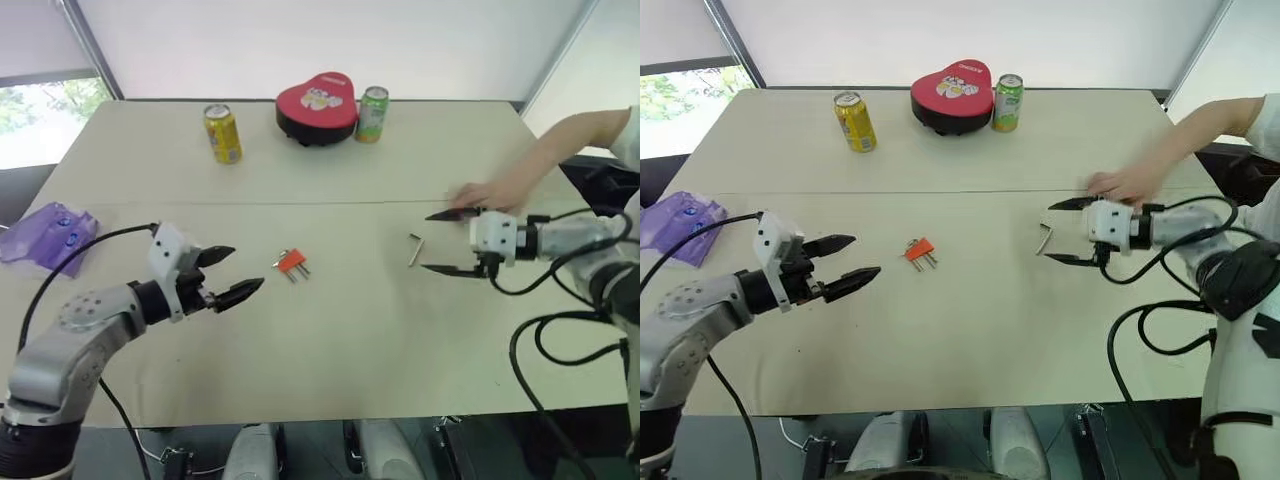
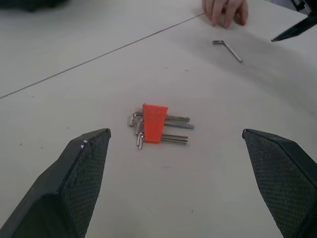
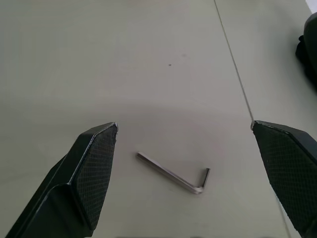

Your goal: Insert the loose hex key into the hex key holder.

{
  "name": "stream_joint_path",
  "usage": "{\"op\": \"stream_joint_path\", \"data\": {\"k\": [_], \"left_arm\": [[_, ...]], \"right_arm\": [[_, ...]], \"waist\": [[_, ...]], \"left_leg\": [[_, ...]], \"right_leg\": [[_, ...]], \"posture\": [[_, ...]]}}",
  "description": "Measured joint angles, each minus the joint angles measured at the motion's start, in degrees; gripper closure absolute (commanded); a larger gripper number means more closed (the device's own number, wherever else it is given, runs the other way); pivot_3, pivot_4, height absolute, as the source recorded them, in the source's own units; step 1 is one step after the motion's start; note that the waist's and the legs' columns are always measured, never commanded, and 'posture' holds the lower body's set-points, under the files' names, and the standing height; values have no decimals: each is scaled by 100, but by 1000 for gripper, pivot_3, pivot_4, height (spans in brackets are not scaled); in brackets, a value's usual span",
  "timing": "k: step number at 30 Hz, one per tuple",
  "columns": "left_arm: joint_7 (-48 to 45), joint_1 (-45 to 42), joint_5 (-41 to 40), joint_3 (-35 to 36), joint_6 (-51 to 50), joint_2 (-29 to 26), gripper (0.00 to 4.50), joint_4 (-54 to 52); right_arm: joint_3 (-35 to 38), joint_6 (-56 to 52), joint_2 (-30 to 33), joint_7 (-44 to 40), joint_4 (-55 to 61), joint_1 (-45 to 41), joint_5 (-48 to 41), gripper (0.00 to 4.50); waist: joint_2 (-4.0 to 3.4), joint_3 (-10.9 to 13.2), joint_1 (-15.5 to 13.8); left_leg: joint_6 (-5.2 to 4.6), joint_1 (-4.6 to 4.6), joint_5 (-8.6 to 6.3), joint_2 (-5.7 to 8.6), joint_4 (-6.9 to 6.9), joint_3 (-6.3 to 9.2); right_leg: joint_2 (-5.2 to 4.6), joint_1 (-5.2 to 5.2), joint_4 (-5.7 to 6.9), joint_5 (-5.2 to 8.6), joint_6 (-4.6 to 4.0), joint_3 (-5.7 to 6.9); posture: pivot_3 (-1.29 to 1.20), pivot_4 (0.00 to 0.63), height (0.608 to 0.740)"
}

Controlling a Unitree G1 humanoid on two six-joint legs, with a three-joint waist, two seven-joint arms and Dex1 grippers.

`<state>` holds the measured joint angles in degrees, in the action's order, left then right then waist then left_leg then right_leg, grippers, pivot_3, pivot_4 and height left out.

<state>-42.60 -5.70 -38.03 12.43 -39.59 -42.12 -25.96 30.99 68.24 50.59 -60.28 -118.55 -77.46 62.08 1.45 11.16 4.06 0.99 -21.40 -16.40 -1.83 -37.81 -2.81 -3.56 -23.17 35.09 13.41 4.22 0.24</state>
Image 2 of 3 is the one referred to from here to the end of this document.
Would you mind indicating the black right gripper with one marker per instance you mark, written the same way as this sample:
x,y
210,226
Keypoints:
x,y
306,6

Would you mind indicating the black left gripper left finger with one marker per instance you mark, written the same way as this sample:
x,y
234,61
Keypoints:
x,y
62,188

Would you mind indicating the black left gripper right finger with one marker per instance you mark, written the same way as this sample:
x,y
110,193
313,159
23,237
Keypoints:
x,y
280,178

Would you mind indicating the orange hex key holder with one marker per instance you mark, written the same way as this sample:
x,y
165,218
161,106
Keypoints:
x,y
154,123

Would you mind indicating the person's bare hand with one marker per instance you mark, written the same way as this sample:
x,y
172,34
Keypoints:
x,y
223,10

